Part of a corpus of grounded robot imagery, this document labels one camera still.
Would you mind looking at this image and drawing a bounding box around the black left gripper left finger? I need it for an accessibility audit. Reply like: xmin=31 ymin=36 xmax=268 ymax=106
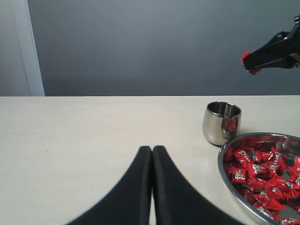
xmin=69 ymin=146 xmax=151 ymax=225

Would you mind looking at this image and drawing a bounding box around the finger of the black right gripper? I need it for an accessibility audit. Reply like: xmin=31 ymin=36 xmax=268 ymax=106
xmin=249 ymin=41 xmax=300 ymax=69

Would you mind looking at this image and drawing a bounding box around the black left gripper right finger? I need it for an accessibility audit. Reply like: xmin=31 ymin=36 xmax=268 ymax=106
xmin=152 ymin=145 xmax=241 ymax=225

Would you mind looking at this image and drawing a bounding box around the red candy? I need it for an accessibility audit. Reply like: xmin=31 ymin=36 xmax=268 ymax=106
xmin=241 ymin=50 xmax=261 ymax=75
xmin=233 ymin=149 xmax=254 ymax=169

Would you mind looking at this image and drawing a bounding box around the stainless steel cup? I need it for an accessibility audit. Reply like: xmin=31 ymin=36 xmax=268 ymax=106
xmin=202 ymin=101 xmax=242 ymax=146

